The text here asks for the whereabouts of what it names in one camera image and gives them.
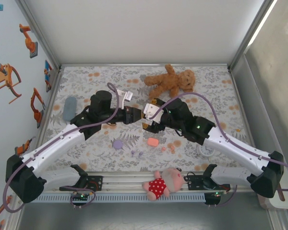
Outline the blue-grey glasses case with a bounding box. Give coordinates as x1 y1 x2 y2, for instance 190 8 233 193
62 96 77 122

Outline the brown teddy bear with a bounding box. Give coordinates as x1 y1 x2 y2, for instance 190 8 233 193
144 63 197 101

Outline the floral patterned table cloth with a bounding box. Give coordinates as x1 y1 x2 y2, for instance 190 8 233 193
37 66 256 173

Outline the small white alarm clock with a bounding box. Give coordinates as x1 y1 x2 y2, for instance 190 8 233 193
196 143 216 159

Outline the aluminium extrusion base beam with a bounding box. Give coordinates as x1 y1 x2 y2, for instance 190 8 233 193
42 171 255 193

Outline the pink plush toy red dress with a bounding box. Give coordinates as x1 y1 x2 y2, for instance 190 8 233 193
142 167 186 201

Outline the white tissue box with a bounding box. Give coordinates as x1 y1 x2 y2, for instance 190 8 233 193
256 183 288 211

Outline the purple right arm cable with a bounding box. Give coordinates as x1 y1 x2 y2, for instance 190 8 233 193
150 92 288 208

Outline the aluminium frame rail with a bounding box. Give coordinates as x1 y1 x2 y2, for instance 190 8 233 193
229 68 258 167
60 63 230 68
32 68 64 172

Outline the blue orange machine wall sticker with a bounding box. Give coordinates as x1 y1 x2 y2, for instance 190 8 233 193
43 59 53 93

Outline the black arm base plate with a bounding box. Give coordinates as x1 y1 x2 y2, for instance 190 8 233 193
86 175 104 192
185 173 206 192

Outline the white slotted cable duct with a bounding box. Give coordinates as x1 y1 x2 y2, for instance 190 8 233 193
31 193 206 204

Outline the aluminium frame post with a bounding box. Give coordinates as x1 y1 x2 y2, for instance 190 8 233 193
227 0 279 71
14 0 63 71

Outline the orange claw wall sticker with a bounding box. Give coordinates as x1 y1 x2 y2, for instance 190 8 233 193
0 63 22 105

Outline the orange beam wall sticker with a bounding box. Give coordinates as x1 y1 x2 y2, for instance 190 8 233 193
0 195 12 227

